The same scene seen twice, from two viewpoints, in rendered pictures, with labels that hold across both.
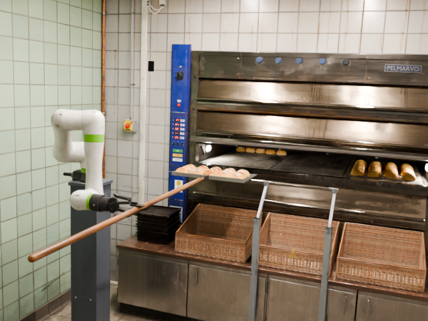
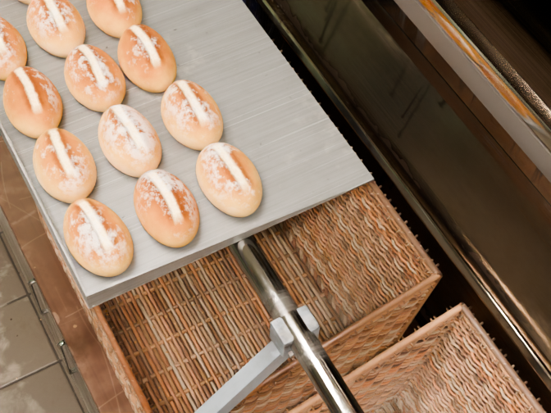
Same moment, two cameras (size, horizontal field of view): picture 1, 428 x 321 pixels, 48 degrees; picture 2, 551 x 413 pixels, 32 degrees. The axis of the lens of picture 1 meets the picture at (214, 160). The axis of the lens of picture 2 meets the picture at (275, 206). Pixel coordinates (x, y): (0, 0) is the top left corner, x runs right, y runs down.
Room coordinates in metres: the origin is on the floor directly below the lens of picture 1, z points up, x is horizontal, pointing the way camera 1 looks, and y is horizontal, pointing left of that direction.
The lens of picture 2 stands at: (3.00, -0.64, 2.08)
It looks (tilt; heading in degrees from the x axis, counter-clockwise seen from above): 57 degrees down; 38
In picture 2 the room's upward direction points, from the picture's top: 4 degrees clockwise
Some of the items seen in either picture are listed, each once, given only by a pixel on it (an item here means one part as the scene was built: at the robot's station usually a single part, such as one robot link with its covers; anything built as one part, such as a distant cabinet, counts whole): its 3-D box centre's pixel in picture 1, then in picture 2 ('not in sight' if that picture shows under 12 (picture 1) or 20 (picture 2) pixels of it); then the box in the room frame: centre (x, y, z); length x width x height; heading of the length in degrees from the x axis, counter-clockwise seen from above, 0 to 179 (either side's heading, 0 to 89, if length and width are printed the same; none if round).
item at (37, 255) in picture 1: (143, 206); not in sight; (2.45, 0.36, 1.19); 1.71 x 0.03 x 0.03; 161
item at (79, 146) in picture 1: (88, 156); not in sight; (2.99, 0.79, 1.36); 0.16 x 0.13 x 0.19; 107
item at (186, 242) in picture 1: (220, 230); (220, 244); (3.60, -0.07, 0.72); 0.56 x 0.49 x 0.28; 70
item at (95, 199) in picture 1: (99, 202); not in sight; (2.47, 0.60, 1.19); 0.12 x 0.06 x 0.09; 161
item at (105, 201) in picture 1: (110, 204); not in sight; (2.45, 0.53, 1.19); 0.09 x 0.07 x 0.08; 71
